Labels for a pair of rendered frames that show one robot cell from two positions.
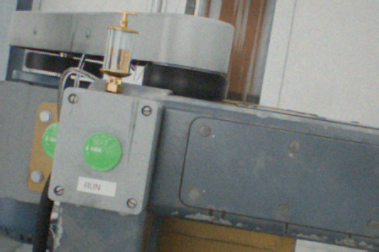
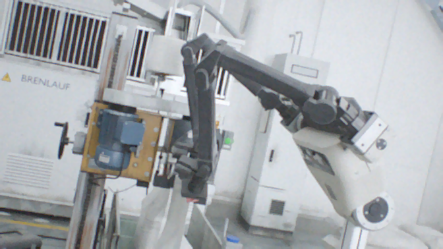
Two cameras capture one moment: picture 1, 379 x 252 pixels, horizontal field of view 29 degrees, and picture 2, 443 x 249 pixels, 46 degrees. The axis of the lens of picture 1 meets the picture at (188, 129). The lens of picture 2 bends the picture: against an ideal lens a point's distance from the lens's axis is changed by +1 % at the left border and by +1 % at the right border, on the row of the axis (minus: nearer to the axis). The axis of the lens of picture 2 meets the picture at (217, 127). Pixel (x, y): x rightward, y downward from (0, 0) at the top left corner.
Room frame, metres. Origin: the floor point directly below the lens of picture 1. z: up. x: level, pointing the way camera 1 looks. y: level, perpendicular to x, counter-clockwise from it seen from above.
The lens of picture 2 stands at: (1.27, 2.48, 1.47)
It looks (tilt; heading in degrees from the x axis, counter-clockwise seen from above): 3 degrees down; 255
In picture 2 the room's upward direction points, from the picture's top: 12 degrees clockwise
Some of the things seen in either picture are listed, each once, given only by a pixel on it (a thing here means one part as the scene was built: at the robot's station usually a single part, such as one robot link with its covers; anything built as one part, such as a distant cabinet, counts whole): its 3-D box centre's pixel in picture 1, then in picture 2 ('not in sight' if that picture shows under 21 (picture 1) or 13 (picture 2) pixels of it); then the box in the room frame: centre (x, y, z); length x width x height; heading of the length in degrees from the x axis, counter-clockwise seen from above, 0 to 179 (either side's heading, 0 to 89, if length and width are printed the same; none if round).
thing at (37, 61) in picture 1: (64, 67); (122, 107); (1.11, 0.20, 1.35); 0.12 x 0.12 x 0.04
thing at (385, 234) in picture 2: not in sight; (387, 237); (-1.56, -1.66, 0.56); 0.66 x 0.42 x 0.15; 177
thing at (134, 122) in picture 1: (107, 149); (226, 139); (0.59, 0.06, 1.29); 0.08 x 0.05 x 0.09; 87
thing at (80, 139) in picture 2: not in sight; (79, 143); (1.26, -0.03, 1.14); 0.11 x 0.06 x 0.11; 87
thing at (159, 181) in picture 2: not in sight; (161, 180); (0.86, 0.06, 1.04); 0.08 x 0.06 x 0.05; 177
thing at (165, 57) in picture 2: not in sight; (167, 56); (0.96, 0.20, 1.61); 0.17 x 0.17 x 0.17
